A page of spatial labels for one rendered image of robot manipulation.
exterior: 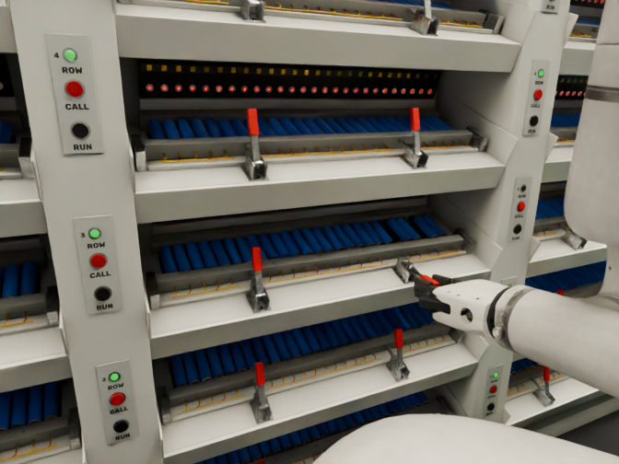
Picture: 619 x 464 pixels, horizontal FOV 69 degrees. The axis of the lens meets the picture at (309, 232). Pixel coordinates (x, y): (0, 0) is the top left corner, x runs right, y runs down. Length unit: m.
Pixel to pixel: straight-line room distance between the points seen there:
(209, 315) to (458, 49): 0.54
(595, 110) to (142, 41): 0.46
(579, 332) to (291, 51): 0.46
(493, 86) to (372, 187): 0.31
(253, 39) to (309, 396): 0.57
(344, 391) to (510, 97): 0.58
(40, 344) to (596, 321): 0.63
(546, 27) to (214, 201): 0.61
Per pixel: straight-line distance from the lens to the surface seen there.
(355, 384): 0.85
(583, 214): 0.49
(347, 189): 0.67
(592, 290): 1.31
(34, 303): 0.68
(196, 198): 0.59
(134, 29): 0.57
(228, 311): 0.67
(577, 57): 0.96
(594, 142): 0.48
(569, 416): 1.44
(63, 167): 0.57
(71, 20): 0.57
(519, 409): 1.21
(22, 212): 0.59
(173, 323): 0.66
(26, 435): 0.78
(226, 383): 0.79
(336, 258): 0.76
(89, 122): 0.56
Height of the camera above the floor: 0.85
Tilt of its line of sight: 17 degrees down
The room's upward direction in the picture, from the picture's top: 1 degrees clockwise
